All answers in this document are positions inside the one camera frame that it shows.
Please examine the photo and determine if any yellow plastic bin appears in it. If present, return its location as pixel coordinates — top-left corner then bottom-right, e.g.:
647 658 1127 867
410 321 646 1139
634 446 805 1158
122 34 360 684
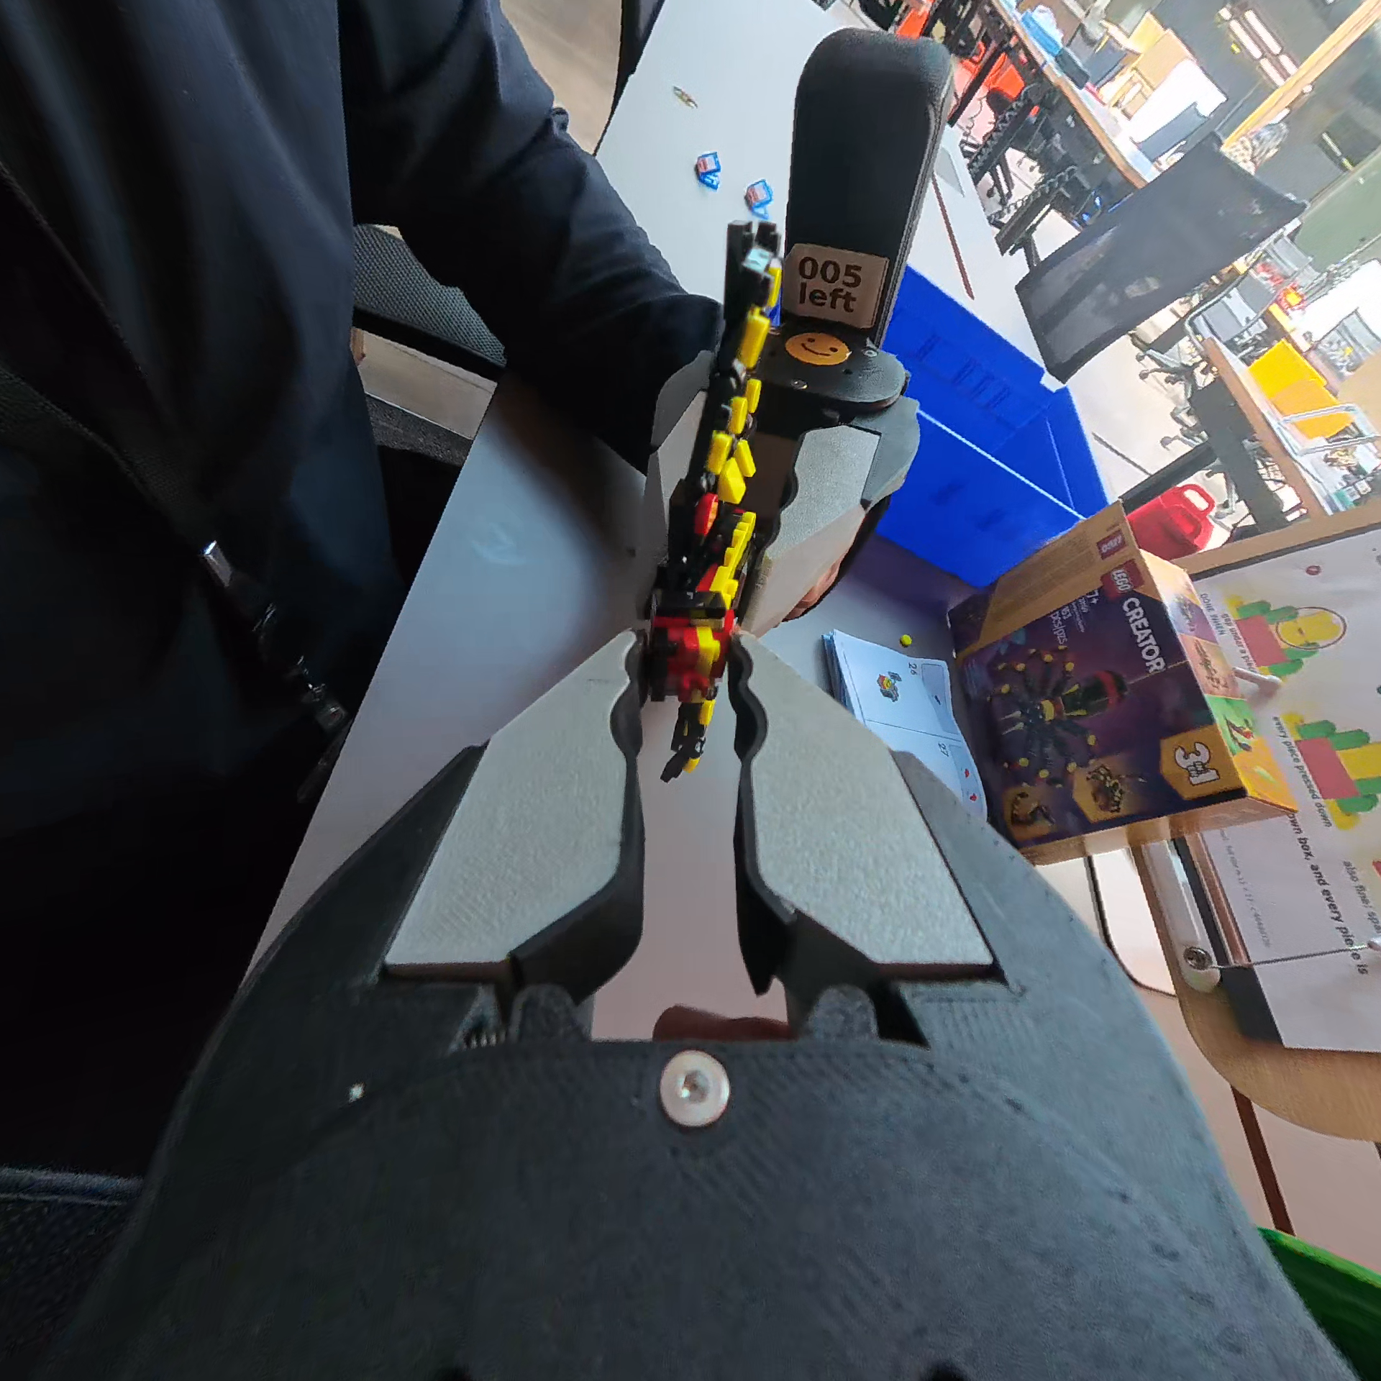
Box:
1249 340 1353 435

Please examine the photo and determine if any black office chair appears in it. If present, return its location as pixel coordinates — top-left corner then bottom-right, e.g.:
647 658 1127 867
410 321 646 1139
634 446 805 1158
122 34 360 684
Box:
1015 138 1309 386

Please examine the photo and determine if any lego instruction booklet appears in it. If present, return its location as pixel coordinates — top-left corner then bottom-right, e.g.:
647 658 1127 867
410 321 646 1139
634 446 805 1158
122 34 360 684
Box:
822 627 990 823

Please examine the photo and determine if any lego set box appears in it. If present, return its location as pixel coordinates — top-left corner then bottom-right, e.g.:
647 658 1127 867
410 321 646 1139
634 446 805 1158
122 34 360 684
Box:
948 498 1304 867

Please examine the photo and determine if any black yellow red lego model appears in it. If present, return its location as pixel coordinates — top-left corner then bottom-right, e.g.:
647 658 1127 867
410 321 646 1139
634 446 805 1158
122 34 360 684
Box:
642 218 786 785

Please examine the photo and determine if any person's dark clothed torso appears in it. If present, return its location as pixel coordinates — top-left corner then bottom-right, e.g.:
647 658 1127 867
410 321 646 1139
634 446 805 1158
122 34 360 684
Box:
0 0 434 1183

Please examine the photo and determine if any person's left forearm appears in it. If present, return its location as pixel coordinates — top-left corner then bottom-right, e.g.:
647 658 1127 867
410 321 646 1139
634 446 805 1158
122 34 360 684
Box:
343 0 727 467

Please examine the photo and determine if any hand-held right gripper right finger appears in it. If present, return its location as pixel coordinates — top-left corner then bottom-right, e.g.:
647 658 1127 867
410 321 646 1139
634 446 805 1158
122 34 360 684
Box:
727 635 997 996

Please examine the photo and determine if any green plastic bin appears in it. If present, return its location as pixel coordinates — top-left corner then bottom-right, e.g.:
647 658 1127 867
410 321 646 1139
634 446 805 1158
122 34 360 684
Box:
1258 1226 1381 1381

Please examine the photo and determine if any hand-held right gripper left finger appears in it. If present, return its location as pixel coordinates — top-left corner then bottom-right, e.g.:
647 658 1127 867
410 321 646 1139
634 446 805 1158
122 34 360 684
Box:
383 627 651 1004

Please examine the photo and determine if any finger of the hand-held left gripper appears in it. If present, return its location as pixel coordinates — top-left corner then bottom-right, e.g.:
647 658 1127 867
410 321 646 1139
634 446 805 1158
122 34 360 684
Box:
743 405 923 640
642 353 718 618

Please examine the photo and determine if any printed instruction sheet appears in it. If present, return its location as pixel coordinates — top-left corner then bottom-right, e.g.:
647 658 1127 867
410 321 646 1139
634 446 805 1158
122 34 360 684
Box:
1182 526 1381 1053

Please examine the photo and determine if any red plastic container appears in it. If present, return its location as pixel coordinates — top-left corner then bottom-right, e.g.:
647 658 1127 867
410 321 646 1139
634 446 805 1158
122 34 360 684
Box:
1127 481 1218 562

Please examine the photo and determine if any black mesh seat chair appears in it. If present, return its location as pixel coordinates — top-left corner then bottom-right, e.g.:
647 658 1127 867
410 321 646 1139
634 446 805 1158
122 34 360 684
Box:
351 222 509 467

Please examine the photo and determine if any blue plastic bin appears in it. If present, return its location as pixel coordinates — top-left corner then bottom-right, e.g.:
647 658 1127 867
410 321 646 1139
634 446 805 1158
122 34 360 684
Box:
872 262 1113 562

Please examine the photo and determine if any wooden clipboard stand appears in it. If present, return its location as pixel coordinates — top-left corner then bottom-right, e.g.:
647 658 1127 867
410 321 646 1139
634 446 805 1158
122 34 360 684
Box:
1024 503 1381 1146

